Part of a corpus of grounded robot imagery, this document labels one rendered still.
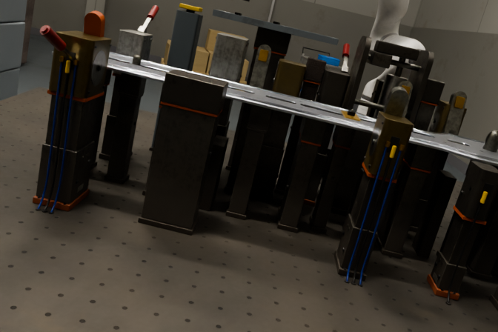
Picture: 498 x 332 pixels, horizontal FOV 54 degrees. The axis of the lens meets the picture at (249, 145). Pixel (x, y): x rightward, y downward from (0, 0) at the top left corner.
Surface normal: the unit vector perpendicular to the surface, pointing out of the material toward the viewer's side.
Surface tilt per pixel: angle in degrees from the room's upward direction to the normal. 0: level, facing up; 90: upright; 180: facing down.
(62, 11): 90
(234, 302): 0
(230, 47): 90
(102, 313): 0
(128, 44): 90
